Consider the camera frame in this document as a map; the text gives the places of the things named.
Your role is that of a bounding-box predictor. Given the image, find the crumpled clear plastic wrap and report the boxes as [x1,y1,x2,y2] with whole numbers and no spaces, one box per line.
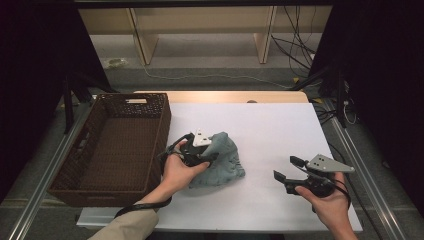
[105,57,129,70]

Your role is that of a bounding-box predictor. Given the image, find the bundle of black hanging cables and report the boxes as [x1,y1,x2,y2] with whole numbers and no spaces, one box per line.
[270,5,318,78]

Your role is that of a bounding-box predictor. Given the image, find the blue-grey cloth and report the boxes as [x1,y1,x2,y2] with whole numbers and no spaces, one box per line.
[188,131,247,189]

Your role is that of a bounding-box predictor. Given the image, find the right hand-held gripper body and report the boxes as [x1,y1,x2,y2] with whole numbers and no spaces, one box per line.
[284,153,356,198]

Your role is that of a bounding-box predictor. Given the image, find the brown woven basket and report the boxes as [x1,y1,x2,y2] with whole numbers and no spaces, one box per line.
[47,92,173,208]

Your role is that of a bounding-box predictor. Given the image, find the black overhead frame bar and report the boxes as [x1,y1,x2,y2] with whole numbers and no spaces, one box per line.
[73,0,334,8]

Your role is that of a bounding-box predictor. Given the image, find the light wooden shelf unit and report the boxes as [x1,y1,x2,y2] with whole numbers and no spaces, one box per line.
[78,5,333,66]

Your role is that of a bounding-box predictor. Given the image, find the person's left hand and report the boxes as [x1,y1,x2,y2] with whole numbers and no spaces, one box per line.
[159,140,212,198]

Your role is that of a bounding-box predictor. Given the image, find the person's right hand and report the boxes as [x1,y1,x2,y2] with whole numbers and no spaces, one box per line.
[294,171,352,232]

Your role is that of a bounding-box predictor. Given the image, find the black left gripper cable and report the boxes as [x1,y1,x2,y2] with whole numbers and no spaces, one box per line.
[114,133,194,219]

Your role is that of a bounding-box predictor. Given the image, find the black metal stand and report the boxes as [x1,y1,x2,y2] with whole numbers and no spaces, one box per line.
[61,71,118,134]
[289,63,349,129]

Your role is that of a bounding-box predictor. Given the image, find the black floor cables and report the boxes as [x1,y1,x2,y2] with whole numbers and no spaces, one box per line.
[313,105,338,125]

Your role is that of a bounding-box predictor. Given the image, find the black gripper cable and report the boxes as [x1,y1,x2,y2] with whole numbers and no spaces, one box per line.
[114,133,194,219]
[329,178,352,206]

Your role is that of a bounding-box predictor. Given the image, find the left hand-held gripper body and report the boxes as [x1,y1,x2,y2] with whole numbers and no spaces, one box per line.
[179,129,214,168]

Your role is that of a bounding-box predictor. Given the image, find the white table sheet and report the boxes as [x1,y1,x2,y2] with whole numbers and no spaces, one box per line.
[77,102,364,233]

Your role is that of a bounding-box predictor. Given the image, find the aluminium frame rail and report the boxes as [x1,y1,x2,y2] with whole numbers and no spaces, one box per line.
[321,98,408,240]
[8,99,93,240]

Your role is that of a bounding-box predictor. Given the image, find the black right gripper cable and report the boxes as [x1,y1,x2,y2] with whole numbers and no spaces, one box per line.
[329,178,352,206]

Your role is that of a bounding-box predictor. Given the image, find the white floor cable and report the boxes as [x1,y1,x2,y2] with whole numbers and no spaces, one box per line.
[143,64,294,90]

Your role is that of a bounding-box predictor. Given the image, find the black curtain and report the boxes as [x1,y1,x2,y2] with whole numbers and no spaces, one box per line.
[308,0,424,218]
[0,0,111,204]

